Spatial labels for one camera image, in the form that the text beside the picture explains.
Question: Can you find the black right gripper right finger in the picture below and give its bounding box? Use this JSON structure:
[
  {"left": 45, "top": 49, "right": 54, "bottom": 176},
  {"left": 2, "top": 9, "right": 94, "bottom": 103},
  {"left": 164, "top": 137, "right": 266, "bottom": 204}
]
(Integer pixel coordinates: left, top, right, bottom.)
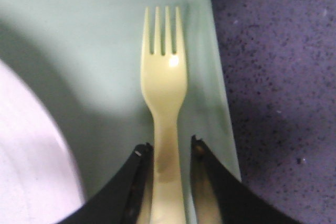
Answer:
[{"left": 190, "top": 135, "right": 297, "bottom": 223}]

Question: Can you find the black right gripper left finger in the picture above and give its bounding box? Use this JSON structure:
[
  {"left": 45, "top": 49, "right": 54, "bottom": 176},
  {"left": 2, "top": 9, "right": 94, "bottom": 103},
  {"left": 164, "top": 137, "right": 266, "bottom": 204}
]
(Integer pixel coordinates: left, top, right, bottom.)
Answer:
[{"left": 60, "top": 143, "right": 153, "bottom": 223}]

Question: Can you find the white round plate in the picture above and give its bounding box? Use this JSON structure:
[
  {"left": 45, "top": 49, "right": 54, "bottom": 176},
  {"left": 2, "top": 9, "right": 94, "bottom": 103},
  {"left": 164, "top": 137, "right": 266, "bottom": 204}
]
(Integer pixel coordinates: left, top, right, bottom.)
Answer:
[{"left": 1, "top": 63, "right": 85, "bottom": 223}]

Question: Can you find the yellow plastic fork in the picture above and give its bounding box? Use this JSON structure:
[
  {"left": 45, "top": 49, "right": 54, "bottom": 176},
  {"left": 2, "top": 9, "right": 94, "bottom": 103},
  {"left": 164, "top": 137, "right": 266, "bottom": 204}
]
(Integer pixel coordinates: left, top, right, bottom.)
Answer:
[{"left": 140, "top": 7, "right": 187, "bottom": 223}]

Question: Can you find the light green serving tray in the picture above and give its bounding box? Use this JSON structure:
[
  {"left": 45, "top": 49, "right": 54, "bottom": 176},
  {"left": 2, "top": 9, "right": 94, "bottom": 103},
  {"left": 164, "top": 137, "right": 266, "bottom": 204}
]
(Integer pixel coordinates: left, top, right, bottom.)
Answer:
[{"left": 1, "top": 0, "right": 240, "bottom": 223}]

